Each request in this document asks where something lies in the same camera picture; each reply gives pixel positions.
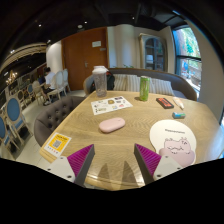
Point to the yellow code card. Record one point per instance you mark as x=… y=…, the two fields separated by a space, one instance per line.
x=57 y=144

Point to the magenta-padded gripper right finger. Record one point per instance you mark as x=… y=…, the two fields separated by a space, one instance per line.
x=166 y=166

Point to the grey tufted armchair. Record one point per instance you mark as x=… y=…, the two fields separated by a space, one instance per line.
x=53 y=116

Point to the green drink can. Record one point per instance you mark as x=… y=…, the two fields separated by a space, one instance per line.
x=144 y=88

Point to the person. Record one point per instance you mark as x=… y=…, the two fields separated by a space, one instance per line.
x=50 y=80

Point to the group of dining chairs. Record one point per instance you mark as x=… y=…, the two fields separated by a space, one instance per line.
x=14 y=111

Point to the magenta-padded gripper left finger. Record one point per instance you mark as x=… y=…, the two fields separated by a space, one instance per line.
x=61 y=166

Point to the grey curved sofa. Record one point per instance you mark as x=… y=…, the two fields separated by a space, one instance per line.
x=181 y=85

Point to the wooden door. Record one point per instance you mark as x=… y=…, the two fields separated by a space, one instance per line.
x=78 y=60

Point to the black orange flat box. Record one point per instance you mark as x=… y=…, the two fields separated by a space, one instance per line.
x=165 y=103

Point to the clear shaker bottle white lid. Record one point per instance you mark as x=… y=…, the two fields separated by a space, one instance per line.
x=100 y=83

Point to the white sticker sheet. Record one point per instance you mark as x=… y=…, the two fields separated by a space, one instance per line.
x=111 y=105

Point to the small teal eraser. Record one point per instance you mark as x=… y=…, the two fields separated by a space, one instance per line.
x=178 y=115

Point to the arched glass cabinet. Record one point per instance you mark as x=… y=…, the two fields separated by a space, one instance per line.
x=154 y=53

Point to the black framed window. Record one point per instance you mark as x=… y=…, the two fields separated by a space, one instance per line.
x=188 y=56

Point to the white mouse pad pink cat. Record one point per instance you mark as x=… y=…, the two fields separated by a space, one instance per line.
x=171 y=136

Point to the pink computer mouse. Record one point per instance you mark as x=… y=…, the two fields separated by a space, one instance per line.
x=112 y=125

